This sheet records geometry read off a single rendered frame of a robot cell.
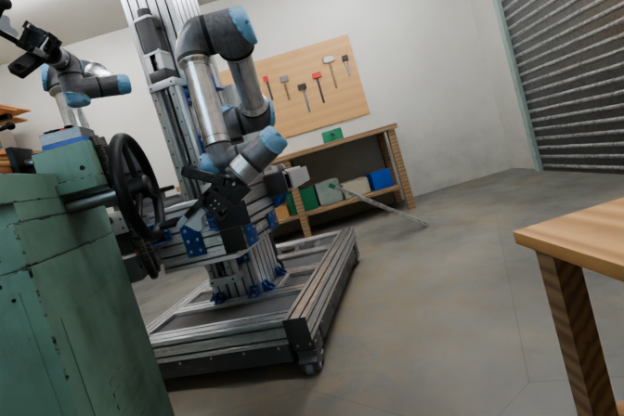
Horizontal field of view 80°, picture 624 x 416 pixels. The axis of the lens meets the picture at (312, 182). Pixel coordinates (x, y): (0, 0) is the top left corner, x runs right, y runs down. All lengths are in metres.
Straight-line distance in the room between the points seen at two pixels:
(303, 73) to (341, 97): 0.49
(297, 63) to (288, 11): 0.58
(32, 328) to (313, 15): 4.02
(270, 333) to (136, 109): 3.59
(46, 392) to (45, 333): 0.11
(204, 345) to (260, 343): 0.23
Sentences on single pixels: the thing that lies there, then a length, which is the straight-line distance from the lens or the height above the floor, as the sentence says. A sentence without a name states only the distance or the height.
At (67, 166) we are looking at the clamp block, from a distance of 1.09.
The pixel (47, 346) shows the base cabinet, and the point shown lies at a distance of 0.94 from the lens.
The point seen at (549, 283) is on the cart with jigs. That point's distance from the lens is 0.79.
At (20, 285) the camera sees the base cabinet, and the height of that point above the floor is 0.68.
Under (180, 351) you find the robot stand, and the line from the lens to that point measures 1.68.
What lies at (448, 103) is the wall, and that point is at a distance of 4.52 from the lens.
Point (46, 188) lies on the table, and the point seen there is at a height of 0.86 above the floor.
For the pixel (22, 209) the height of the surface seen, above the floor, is 0.82.
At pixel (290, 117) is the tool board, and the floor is 1.25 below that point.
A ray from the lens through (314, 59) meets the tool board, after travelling 4.31.
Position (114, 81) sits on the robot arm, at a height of 1.23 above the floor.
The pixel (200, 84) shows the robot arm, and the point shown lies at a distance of 1.14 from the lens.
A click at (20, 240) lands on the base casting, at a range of 0.92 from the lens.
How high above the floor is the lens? 0.76
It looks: 4 degrees down
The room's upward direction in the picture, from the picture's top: 16 degrees counter-clockwise
